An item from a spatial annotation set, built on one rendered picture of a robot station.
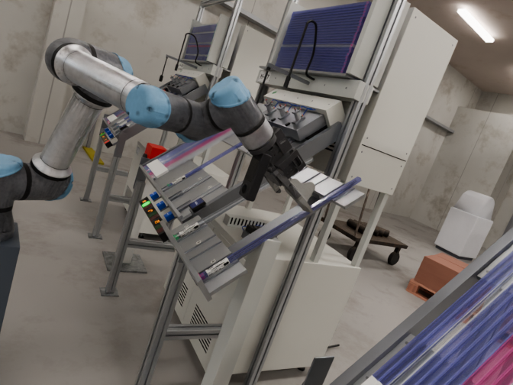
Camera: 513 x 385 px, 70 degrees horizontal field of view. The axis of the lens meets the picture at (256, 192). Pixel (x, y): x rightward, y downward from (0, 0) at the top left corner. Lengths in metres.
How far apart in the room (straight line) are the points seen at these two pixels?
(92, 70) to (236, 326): 0.78
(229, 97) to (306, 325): 1.31
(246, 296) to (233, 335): 0.14
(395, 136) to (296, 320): 0.93
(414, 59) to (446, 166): 9.31
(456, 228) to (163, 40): 5.86
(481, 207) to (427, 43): 5.99
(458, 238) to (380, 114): 6.09
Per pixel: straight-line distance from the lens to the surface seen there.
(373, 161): 1.66
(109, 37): 5.47
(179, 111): 0.75
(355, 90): 1.46
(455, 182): 10.78
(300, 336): 1.87
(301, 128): 1.42
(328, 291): 1.81
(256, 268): 1.08
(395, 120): 1.69
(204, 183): 1.45
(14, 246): 1.28
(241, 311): 1.14
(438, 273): 4.09
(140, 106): 0.72
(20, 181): 1.26
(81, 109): 1.16
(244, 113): 0.77
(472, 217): 7.53
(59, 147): 1.23
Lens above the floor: 1.12
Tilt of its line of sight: 10 degrees down
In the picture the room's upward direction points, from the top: 19 degrees clockwise
